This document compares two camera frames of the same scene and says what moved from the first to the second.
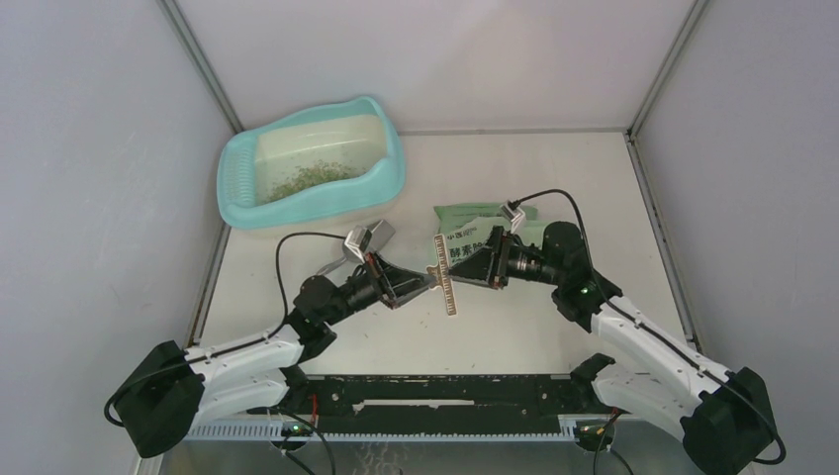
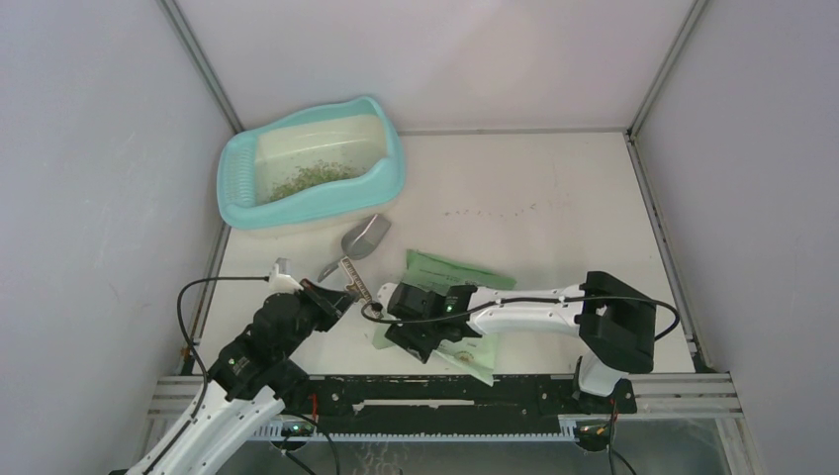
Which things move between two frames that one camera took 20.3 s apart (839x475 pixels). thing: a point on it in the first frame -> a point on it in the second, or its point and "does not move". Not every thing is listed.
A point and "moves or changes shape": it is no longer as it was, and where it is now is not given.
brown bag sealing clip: [440, 275] moves or changes shape
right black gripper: [485, 263] -> [402, 335]
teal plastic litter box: [313, 170] does not move
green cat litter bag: [467, 227] -> [475, 354]
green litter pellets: [314, 173] does not move
